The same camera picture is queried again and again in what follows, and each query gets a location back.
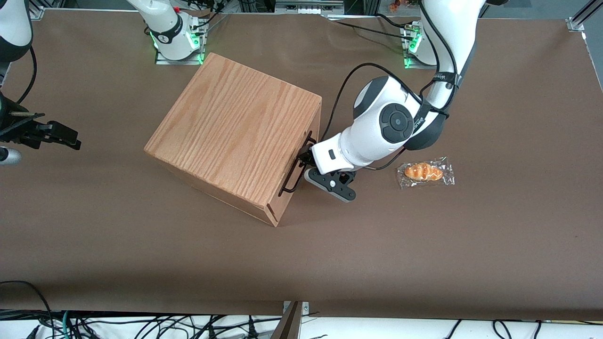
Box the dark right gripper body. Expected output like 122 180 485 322
0 92 45 142

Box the wooden drawer with black handle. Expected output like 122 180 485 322
264 97 323 228

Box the light wooden drawer cabinet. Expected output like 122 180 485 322
144 52 323 228

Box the croissant in clear plastic wrap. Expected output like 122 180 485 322
397 156 456 190

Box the brown paper table cover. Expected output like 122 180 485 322
0 9 603 322

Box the grey background device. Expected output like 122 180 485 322
275 0 345 15

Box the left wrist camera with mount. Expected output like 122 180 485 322
304 167 357 203

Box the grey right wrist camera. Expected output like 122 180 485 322
0 147 23 165

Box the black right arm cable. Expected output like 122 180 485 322
16 47 37 105

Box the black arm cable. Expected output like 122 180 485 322
16 47 37 105
322 0 460 171

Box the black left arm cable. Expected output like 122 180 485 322
322 0 460 171

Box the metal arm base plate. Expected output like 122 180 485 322
403 24 438 70
155 46 206 65

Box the long black table cable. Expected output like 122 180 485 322
324 17 407 38

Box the short curved black cable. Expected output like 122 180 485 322
375 13 415 31

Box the black looped cable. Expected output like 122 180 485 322
0 280 53 339

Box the black base cable bundle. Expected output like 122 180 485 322
186 0 229 30

